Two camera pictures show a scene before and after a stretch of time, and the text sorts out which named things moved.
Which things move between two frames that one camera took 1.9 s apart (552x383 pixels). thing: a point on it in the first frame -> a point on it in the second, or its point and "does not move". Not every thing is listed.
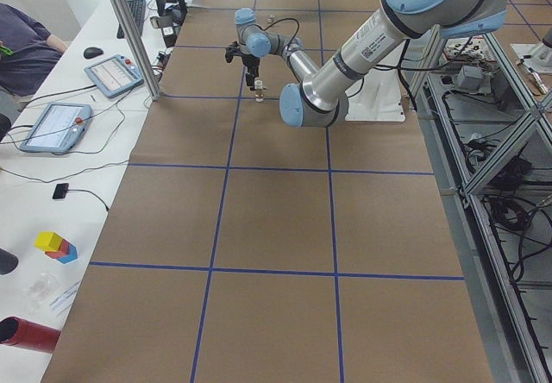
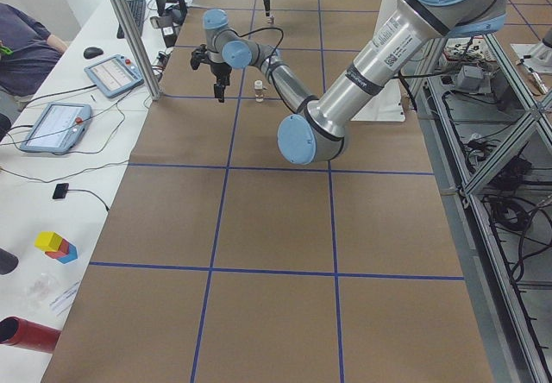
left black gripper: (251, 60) -> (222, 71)
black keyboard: (138, 11) does not move
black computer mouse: (91, 52) does not move
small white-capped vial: (259, 92) does not move
